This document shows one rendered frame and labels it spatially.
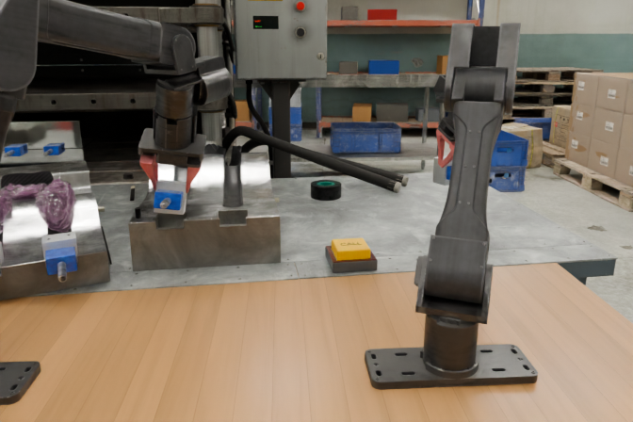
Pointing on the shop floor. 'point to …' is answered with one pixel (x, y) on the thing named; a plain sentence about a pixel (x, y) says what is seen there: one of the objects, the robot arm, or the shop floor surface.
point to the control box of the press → (279, 30)
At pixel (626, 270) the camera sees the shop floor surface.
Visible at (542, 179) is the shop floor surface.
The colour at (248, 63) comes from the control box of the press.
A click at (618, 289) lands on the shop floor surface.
